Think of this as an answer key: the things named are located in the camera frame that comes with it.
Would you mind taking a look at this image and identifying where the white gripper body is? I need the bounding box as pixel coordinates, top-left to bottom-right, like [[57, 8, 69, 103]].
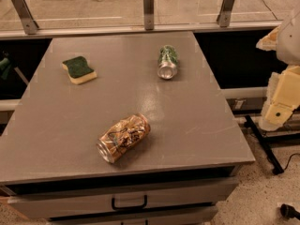
[[258, 71, 300, 132]]

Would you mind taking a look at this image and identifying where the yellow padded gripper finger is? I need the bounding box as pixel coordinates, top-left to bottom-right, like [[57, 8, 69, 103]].
[[264, 65, 300, 127]]

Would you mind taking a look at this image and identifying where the green soda can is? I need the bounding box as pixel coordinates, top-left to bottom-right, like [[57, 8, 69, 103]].
[[157, 45, 178, 80]]

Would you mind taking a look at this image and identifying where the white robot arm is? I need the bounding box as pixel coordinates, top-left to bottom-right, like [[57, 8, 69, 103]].
[[256, 8, 300, 131]]

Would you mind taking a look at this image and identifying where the green and yellow sponge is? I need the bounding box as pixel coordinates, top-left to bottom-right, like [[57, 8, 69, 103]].
[[62, 56, 97, 85]]

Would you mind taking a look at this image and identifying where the black floor stand leg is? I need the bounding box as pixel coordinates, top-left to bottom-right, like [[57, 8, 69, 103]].
[[244, 115, 284, 175]]

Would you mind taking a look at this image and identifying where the black plug bottom right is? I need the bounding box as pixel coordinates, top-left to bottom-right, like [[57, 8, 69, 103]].
[[280, 203, 300, 220]]

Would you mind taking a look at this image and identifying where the upper grey drawer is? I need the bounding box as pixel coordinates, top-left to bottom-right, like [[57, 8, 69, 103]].
[[8, 177, 238, 218]]

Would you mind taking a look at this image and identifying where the grey drawer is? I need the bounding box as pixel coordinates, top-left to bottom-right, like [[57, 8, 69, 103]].
[[8, 177, 238, 218], [47, 206, 218, 225]]

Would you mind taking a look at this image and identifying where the lower grey drawer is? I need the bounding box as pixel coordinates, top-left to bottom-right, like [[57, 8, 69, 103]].
[[47, 206, 218, 225]]

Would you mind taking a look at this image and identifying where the glass barrier panel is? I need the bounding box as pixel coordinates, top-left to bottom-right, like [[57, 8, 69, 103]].
[[0, 0, 280, 36]]

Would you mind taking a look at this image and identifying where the green object at left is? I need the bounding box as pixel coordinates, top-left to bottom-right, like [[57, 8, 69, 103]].
[[0, 58, 11, 80]]

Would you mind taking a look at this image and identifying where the black cable on floor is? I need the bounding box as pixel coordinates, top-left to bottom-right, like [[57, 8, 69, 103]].
[[282, 153, 300, 171]]

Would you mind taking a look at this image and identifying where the middle metal bracket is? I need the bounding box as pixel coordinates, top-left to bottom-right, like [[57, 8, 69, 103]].
[[143, 0, 154, 30]]

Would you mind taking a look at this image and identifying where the black drawer handle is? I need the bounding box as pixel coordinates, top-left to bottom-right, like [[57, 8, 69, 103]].
[[111, 195, 148, 211]]

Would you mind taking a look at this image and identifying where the left metal bracket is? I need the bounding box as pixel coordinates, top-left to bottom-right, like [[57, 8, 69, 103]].
[[11, 0, 39, 35]]

